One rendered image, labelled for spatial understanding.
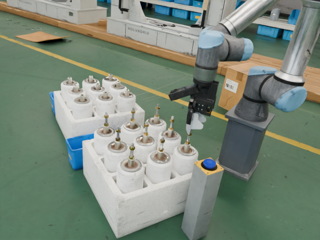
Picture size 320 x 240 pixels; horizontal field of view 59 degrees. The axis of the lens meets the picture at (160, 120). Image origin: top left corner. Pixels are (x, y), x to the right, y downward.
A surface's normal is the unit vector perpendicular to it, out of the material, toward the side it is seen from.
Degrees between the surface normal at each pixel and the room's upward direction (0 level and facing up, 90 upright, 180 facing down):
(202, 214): 90
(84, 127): 90
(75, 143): 88
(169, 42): 90
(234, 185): 0
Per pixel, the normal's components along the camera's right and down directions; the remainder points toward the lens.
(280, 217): 0.11, -0.87
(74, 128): 0.49, 0.46
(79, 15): 0.83, 0.34
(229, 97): -0.76, 0.22
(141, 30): -0.55, 0.35
